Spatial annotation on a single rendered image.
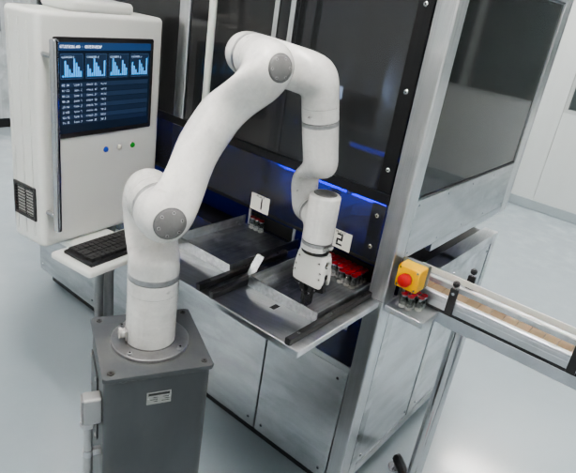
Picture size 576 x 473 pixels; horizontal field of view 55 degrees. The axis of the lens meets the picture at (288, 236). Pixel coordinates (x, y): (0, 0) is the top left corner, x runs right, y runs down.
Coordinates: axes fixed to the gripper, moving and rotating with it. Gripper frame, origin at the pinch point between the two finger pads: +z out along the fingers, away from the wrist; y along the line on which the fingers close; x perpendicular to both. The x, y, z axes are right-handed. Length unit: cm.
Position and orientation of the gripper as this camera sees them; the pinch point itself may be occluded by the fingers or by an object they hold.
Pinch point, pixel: (306, 297)
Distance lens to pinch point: 156.3
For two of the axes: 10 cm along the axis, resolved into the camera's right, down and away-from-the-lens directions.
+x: -6.3, 2.3, -7.4
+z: -1.5, 9.0, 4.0
